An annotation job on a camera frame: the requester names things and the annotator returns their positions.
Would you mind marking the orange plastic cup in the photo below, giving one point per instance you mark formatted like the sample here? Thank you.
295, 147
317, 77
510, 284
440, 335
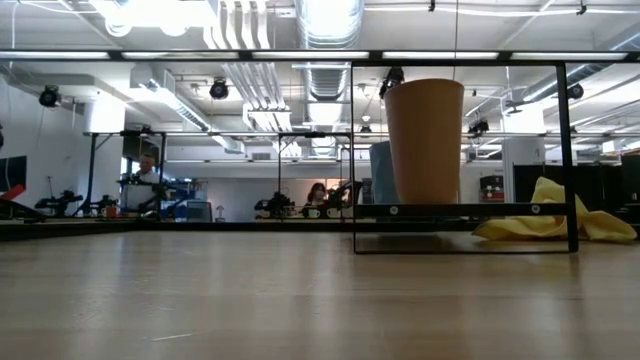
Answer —
425, 145

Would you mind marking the black background robot arm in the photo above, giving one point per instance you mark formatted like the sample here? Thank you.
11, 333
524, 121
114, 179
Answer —
57, 201
275, 205

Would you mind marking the person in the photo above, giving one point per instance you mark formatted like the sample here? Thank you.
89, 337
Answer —
146, 172
317, 194

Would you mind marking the white background mug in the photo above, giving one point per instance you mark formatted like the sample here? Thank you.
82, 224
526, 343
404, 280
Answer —
313, 213

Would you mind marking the red and white machine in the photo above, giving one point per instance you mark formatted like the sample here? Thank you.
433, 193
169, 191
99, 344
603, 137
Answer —
492, 189

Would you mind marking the yellow cloth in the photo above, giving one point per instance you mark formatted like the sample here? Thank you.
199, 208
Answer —
540, 222

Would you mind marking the red flat object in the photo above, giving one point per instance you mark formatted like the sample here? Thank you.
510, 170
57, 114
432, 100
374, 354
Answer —
11, 192

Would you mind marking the black background station frame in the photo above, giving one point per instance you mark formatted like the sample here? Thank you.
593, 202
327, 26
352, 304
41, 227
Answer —
315, 134
125, 133

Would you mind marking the wooden shelf with black frame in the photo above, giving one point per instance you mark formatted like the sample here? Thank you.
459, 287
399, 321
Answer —
450, 210

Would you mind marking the black ceiling camera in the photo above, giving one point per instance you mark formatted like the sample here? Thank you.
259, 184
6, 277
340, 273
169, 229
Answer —
49, 96
479, 126
219, 90
575, 91

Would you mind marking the silver ventilation duct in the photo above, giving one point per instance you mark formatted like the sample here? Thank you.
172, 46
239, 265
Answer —
327, 30

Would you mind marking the black metal table frame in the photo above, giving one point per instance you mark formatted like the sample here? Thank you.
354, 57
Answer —
150, 228

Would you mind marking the black wall monitor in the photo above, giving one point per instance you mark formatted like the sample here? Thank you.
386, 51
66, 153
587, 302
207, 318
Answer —
12, 172

